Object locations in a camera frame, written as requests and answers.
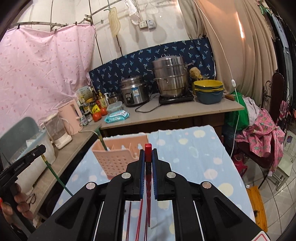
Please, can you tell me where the green chopstick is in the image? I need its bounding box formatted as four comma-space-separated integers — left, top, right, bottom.
41, 154, 73, 197

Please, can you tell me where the bright red chopstick banded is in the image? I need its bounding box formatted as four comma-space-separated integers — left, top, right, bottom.
144, 143, 152, 227

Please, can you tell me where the person's left hand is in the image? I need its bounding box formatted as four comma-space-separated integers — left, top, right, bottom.
1, 183, 34, 224

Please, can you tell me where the bright red chopstick left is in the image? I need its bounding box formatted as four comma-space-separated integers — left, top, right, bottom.
135, 199, 143, 241

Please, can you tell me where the dark red chopstick banded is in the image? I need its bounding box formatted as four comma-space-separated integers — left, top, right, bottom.
144, 216, 148, 241

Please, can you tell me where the pink perforated utensil holder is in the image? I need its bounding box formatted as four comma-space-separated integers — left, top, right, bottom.
92, 133, 148, 180

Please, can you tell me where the white blender jug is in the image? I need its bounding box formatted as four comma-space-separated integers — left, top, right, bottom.
43, 113, 72, 150

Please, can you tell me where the red tomato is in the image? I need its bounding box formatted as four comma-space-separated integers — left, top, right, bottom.
92, 111, 102, 122

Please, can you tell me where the pink floral garment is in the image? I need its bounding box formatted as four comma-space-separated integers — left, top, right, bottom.
235, 109, 285, 173

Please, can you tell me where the green bag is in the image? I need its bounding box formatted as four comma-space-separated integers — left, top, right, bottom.
226, 92, 249, 131

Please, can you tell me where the blue wet wipes pack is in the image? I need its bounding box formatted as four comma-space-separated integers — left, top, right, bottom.
104, 110, 130, 123

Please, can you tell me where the pink electric kettle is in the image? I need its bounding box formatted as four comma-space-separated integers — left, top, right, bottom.
57, 99, 83, 136

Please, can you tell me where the blue casserole dish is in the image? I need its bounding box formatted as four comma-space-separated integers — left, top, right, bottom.
196, 90, 223, 104

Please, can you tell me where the black induction cooker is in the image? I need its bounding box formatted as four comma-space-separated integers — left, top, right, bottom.
159, 90, 194, 105

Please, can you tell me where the yellow dish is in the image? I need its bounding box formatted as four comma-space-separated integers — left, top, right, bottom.
194, 79, 224, 92

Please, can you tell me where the silver rice cooker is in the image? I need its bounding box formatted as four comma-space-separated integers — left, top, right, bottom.
120, 75, 149, 107

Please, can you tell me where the navy floral cloth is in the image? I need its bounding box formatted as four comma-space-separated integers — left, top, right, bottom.
89, 37, 216, 93

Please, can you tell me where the dark wooden chair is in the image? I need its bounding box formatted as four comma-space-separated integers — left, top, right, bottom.
259, 73, 285, 188

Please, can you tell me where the large stainless steel steamer pot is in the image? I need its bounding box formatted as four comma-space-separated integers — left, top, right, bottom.
150, 55, 191, 98

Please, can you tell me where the pink dotted curtain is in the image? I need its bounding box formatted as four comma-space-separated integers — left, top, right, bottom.
1, 24, 95, 135

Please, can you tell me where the beige curtain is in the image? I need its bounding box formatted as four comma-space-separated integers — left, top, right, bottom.
179, 1, 278, 105

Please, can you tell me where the white cable with switch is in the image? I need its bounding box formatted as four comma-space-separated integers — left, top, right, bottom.
193, 0, 240, 158

